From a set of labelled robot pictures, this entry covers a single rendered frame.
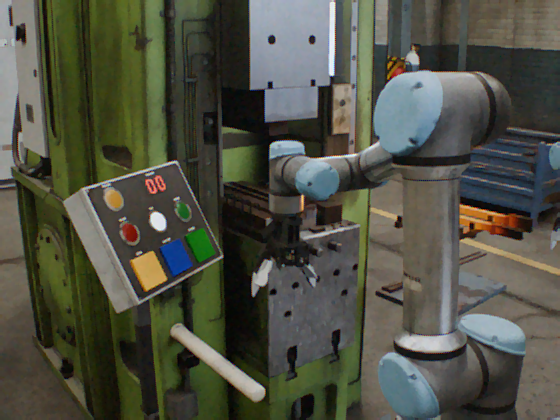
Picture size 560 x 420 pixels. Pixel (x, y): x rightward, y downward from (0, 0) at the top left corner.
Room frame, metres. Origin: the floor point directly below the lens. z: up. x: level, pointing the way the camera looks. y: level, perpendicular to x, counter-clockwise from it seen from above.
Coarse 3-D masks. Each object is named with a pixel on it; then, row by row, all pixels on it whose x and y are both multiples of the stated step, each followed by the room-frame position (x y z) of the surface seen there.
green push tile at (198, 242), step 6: (186, 234) 1.40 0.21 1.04; (192, 234) 1.41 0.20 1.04; (198, 234) 1.43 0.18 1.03; (204, 234) 1.44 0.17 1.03; (186, 240) 1.39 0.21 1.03; (192, 240) 1.40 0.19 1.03; (198, 240) 1.41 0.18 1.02; (204, 240) 1.43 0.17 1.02; (192, 246) 1.39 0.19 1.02; (198, 246) 1.40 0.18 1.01; (204, 246) 1.42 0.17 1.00; (210, 246) 1.44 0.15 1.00; (192, 252) 1.38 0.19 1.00; (198, 252) 1.39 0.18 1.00; (204, 252) 1.41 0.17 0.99; (210, 252) 1.42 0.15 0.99; (198, 258) 1.38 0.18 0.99; (204, 258) 1.39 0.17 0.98
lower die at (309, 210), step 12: (228, 192) 2.02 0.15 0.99; (240, 192) 2.02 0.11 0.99; (228, 204) 1.90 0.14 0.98; (240, 204) 1.90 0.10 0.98; (264, 204) 1.86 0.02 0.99; (312, 204) 1.85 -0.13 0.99; (240, 216) 1.84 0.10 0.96; (252, 216) 1.78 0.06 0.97; (264, 216) 1.76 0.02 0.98; (312, 216) 1.84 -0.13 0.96; (264, 228) 1.73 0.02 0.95; (300, 228) 1.81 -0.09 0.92
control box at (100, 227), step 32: (96, 192) 1.26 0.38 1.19; (128, 192) 1.33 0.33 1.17; (160, 192) 1.41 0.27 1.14; (96, 224) 1.22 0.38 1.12; (192, 224) 1.44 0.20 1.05; (96, 256) 1.22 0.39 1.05; (128, 256) 1.22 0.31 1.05; (160, 256) 1.30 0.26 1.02; (192, 256) 1.38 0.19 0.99; (128, 288) 1.18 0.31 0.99; (160, 288) 1.24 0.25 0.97
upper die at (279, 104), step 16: (224, 96) 1.91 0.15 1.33; (240, 96) 1.83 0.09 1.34; (256, 96) 1.76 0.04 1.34; (272, 96) 1.75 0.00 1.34; (288, 96) 1.78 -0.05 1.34; (304, 96) 1.82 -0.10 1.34; (224, 112) 1.91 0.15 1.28; (240, 112) 1.83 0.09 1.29; (256, 112) 1.76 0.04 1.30; (272, 112) 1.75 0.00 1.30; (288, 112) 1.78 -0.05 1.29; (304, 112) 1.82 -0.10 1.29
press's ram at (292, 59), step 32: (224, 0) 1.80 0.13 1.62; (256, 0) 1.71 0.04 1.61; (288, 0) 1.78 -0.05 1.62; (320, 0) 1.85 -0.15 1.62; (224, 32) 1.81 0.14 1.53; (256, 32) 1.71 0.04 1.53; (288, 32) 1.78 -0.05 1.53; (320, 32) 1.85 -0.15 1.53; (224, 64) 1.81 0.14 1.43; (256, 64) 1.71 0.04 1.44; (288, 64) 1.78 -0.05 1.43; (320, 64) 1.85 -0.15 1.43
